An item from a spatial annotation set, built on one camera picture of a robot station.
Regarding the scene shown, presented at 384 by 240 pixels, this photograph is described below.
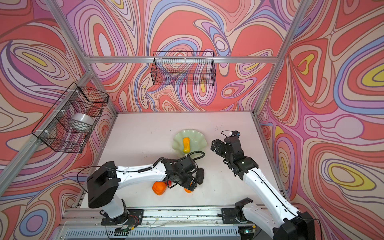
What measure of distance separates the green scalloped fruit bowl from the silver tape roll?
482mm

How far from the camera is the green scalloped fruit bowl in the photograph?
0.98 metres

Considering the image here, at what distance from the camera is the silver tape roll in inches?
28.2
